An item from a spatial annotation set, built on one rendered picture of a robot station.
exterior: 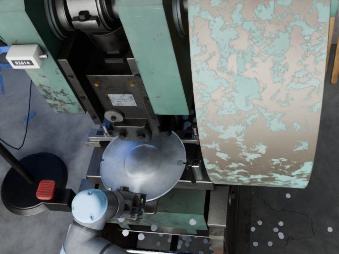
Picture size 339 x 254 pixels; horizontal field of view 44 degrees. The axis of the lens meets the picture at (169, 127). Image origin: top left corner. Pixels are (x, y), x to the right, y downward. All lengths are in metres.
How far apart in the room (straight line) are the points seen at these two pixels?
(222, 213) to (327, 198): 0.85
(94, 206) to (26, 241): 1.40
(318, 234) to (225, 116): 1.51
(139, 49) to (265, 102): 0.41
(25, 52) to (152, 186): 0.58
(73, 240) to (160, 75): 0.43
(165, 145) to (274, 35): 0.88
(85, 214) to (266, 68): 0.57
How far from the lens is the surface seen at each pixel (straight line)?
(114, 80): 1.12
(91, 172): 1.52
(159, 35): 0.90
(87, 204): 0.98
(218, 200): 1.44
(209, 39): 0.58
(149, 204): 1.32
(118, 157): 1.42
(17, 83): 3.02
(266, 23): 0.57
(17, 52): 1.03
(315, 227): 2.10
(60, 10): 1.04
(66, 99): 1.16
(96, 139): 1.54
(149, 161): 1.37
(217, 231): 1.43
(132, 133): 1.27
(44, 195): 1.48
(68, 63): 1.06
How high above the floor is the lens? 1.96
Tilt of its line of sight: 54 degrees down
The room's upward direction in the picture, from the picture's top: 18 degrees counter-clockwise
